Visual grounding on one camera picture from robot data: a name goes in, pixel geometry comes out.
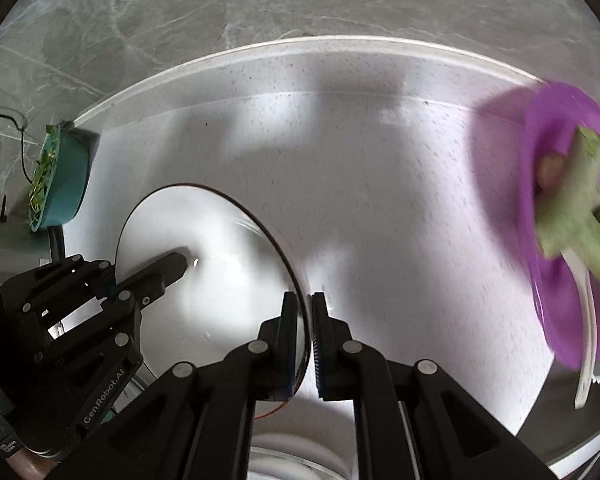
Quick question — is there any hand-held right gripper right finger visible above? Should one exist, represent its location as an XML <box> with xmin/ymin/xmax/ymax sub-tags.
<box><xmin>311</xmin><ymin>291</ymin><xmax>556</xmax><ymax>480</ymax></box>

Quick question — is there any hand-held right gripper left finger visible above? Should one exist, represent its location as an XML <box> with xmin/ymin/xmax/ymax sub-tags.
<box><xmin>45</xmin><ymin>291</ymin><xmax>301</xmax><ymax>480</ymax></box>

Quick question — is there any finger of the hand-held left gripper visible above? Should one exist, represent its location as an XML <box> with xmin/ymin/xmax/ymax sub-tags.
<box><xmin>0</xmin><ymin>255</ymin><xmax>117</xmax><ymax>341</ymax></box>
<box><xmin>112</xmin><ymin>252</ymin><xmax>188</xmax><ymax>312</ymax></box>

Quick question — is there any red floral bowl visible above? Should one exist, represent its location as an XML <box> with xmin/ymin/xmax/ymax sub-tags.
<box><xmin>114</xmin><ymin>183</ymin><xmax>312</xmax><ymax>418</ymax></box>

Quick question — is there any person's left hand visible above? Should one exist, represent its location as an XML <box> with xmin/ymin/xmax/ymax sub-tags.
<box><xmin>10</xmin><ymin>447</ymin><xmax>57</xmax><ymax>480</ymax></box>

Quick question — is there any teal plant pot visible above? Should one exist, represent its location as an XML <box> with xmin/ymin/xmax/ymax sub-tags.
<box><xmin>28</xmin><ymin>122</ymin><xmax>92</xmax><ymax>232</ymax></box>

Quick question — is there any green plant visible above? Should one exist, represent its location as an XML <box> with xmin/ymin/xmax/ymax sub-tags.
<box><xmin>28</xmin><ymin>125</ymin><xmax>61</xmax><ymax>226</ymax></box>

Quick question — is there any purple plastic bowl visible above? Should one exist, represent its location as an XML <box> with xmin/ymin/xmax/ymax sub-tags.
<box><xmin>517</xmin><ymin>81</ymin><xmax>600</xmax><ymax>373</ymax></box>

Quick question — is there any white spoon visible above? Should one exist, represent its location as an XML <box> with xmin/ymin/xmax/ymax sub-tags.
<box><xmin>562</xmin><ymin>247</ymin><xmax>599</xmax><ymax>409</ymax></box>

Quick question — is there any brown food piece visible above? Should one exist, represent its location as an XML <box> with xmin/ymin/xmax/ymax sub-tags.
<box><xmin>537</xmin><ymin>154</ymin><xmax>572</xmax><ymax>192</ymax></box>

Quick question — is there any green vegetable stalk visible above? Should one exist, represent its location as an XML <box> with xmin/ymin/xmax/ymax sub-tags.
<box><xmin>536</xmin><ymin>126</ymin><xmax>600</xmax><ymax>298</ymax></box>

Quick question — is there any black cable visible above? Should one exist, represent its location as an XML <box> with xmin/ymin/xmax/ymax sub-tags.
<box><xmin>0</xmin><ymin>112</ymin><xmax>32</xmax><ymax>181</ymax></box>

